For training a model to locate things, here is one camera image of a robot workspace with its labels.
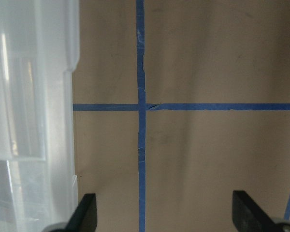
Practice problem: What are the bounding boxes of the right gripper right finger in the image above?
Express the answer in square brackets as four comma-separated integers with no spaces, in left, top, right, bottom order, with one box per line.
[232,190,290,232]

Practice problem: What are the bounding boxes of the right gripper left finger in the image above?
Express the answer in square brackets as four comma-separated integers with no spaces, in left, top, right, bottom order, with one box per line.
[43,193,98,232]

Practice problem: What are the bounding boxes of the clear plastic box lid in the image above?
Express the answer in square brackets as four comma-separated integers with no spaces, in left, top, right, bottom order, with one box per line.
[0,0,80,160]

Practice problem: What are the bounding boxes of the clear plastic storage box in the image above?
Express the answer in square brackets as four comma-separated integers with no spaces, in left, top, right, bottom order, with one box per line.
[0,72,77,232]

